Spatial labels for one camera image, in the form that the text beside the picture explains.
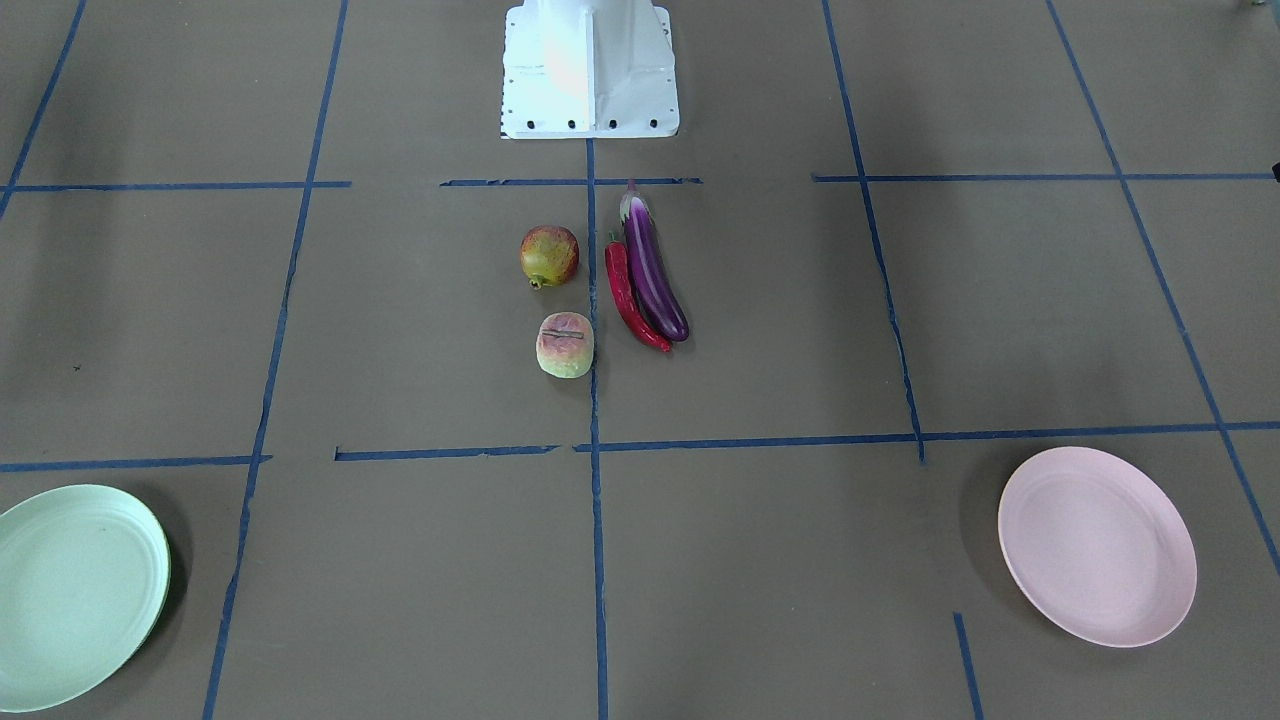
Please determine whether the pink plate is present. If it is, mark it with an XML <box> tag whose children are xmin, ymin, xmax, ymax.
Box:
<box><xmin>996</xmin><ymin>446</ymin><xmax>1199</xmax><ymax>650</ymax></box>

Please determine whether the purple eggplant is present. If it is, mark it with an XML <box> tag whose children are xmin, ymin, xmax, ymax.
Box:
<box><xmin>620</xmin><ymin>179</ymin><xmax>691</xmax><ymax>343</ymax></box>

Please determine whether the red yellow pomegranate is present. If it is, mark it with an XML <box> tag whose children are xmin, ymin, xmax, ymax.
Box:
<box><xmin>518</xmin><ymin>225</ymin><xmax>580</xmax><ymax>290</ymax></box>

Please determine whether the red chili pepper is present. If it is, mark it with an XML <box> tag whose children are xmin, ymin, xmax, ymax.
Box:
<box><xmin>604</xmin><ymin>233</ymin><xmax>672</xmax><ymax>354</ymax></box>

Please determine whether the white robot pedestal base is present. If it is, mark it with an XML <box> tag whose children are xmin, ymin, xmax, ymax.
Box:
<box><xmin>500</xmin><ymin>1</ymin><xmax>681</xmax><ymax>140</ymax></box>

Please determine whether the pink yellow peach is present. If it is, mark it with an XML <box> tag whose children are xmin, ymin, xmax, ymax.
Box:
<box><xmin>535</xmin><ymin>311</ymin><xmax>595</xmax><ymax>379</ymax></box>

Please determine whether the green plate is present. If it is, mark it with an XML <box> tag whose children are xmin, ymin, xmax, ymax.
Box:
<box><xmin>1</xmin><ymin>484</ymin><xmax>172</xmax><ymax>714</ymax></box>

